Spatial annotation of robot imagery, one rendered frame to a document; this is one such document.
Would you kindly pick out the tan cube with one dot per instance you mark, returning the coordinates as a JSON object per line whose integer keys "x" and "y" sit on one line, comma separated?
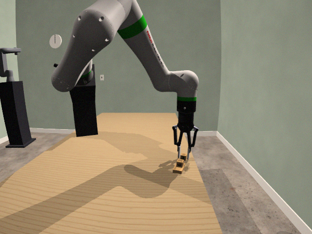
{"x": 180, "y": 163}
{"x": 183, "y": 156}

